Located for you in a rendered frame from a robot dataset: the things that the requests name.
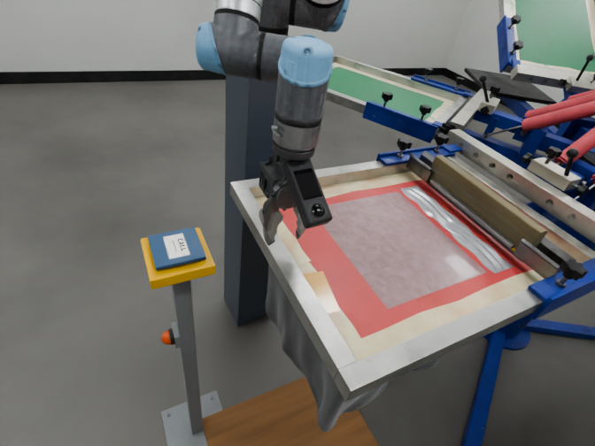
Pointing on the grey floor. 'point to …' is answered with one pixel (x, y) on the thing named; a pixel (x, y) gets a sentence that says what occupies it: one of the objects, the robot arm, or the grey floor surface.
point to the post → (191, 410)
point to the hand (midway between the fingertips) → (285, 239)
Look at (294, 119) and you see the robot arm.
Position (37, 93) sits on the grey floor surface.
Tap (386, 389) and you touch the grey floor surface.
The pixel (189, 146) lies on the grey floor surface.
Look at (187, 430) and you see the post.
